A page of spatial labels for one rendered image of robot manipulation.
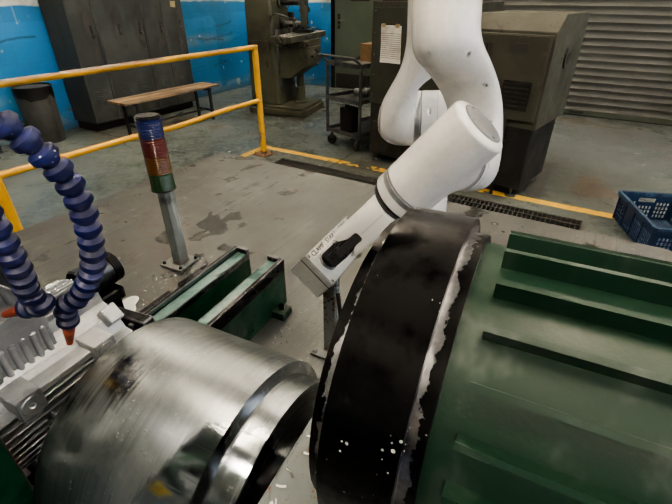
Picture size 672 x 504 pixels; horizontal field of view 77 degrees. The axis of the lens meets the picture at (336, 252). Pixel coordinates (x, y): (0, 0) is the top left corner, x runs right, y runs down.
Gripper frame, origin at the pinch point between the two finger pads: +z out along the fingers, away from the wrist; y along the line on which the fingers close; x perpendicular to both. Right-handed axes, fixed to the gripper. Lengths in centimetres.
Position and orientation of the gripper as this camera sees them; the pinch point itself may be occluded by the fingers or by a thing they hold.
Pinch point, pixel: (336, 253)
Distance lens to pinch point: 72.6
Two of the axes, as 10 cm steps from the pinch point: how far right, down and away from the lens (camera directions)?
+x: 6.9, 7.2, 0.4
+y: -4.4, 4.7, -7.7
